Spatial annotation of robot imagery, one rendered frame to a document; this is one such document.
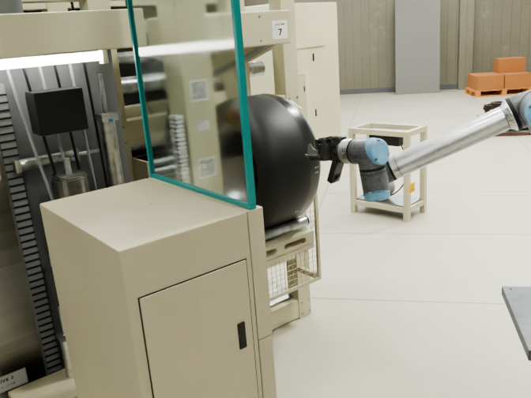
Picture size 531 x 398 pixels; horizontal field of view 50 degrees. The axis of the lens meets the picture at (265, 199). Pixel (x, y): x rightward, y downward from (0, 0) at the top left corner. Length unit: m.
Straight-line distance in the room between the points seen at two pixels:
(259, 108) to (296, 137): 0.18
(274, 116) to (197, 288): 1.00
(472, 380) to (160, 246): 2.07
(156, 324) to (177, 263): 0.15
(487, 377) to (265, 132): 1.68
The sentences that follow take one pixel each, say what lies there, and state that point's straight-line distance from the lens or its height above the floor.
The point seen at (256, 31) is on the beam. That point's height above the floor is 1.70.
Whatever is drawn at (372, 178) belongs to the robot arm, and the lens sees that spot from 1.93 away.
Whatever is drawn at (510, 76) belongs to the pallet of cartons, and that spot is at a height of 0.38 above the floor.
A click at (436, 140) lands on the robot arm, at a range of 2.06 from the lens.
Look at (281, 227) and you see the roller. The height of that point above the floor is 0.91.
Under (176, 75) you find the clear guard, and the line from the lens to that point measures 1.63.
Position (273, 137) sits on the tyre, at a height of 1.31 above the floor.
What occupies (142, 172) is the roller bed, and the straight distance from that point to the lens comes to 2.53.
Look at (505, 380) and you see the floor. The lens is 3.09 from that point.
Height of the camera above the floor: 1.71
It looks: 17 degrees down
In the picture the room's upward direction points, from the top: 4 degrees counter-clockwise
